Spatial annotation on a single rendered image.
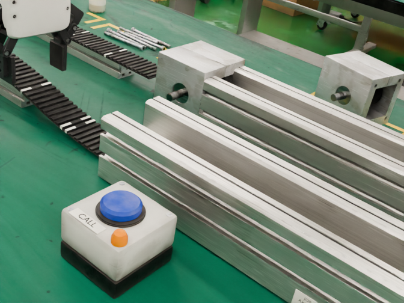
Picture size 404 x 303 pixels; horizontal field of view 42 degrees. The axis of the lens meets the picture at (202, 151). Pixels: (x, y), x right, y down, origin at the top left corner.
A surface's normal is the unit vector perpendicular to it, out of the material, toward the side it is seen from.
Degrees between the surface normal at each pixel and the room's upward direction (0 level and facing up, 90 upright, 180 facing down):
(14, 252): 0
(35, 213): 0
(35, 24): 96
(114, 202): 3
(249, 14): 90
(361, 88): 90
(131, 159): 90
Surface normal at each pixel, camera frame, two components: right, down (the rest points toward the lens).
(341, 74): -0.79, 0.21
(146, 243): 0.76, 0.43
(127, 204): 0.18, -0.82
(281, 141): -0.63, 0.32
